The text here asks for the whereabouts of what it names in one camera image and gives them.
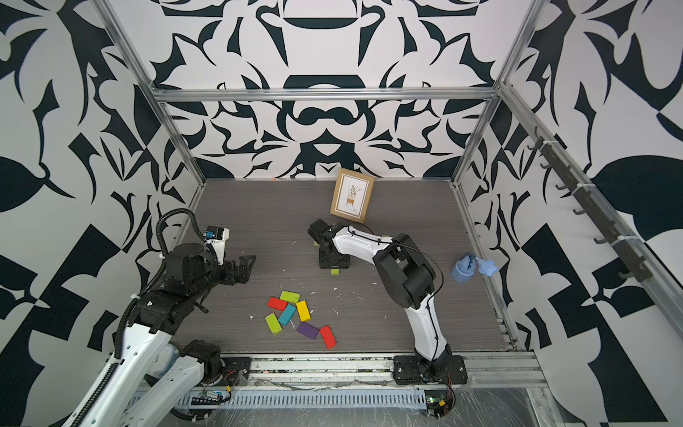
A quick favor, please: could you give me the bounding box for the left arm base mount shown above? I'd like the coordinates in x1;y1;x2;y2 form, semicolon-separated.
202;357;252;387

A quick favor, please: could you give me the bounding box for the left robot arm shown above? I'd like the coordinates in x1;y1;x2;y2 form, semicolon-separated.
65;240;256;426

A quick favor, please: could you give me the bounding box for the yellow block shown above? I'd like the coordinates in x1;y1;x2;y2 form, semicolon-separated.
296;300;311;322

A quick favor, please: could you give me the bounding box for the right circuit board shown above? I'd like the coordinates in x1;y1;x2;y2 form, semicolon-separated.
426;397;453;419

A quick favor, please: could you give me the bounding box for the circuit board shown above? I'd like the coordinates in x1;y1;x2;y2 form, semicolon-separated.
426;397;453;419
191;391;232;406

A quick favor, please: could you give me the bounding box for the wooden picture frame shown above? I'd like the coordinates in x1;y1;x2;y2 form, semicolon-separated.
330;168;375;223

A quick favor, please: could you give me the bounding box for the red block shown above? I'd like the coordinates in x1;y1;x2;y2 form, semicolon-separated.
319;326;337;350
267;297;289;311

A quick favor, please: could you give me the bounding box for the left circuit board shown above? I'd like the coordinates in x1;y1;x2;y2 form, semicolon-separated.
191;391;232;406

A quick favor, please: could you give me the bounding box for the teal block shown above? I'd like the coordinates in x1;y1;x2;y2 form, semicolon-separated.
279;304;296;325

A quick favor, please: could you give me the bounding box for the black wall hook rail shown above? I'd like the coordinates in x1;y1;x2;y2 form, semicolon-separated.
530;135;654;283

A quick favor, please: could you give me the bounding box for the blue cloth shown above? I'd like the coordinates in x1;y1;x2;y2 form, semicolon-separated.
451;253;499;283

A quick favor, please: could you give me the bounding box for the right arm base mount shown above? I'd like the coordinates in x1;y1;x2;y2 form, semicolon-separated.
392;355;469;385

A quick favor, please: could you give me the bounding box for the white cable duct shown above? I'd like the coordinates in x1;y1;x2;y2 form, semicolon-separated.
176;389;428;410

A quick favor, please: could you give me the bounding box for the purple block lower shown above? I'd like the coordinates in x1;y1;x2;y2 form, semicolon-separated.
296;322;319;340

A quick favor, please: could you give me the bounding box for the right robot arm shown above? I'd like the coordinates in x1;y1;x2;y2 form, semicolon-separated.
308;219;452;378

